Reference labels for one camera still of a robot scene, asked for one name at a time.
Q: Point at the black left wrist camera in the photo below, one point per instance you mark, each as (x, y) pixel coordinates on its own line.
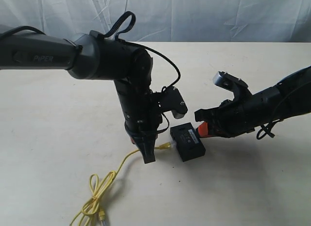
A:
(171, 100)

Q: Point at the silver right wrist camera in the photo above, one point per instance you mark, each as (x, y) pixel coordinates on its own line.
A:
(237, 86)

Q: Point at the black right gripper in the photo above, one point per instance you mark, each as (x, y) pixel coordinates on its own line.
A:
(231, 119)

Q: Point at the white backdrop curtain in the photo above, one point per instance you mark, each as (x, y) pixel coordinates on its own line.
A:
(168, 20)

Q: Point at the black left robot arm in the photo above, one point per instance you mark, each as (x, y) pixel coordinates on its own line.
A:
(92, 57)

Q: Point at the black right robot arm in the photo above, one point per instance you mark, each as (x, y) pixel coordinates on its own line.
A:
(288, 98)

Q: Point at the black network switch box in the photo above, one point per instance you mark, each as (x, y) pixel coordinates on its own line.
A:
(187, 142)

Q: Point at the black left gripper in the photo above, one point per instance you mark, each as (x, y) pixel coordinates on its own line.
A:
(141, 122)

